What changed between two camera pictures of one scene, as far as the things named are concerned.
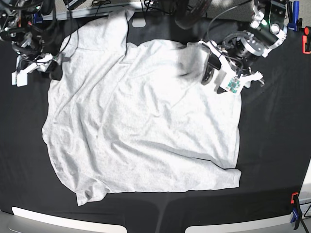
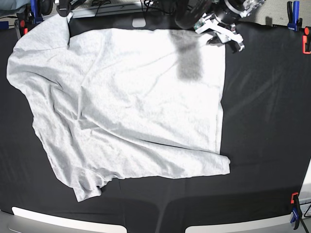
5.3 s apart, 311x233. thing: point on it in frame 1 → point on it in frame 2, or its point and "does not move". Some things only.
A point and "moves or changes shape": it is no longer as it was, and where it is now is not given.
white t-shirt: (123, 116) moves or changes shape
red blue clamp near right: (297, 215) does not move
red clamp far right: (306, 41) does not move
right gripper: (230, 80) → (225, 33)
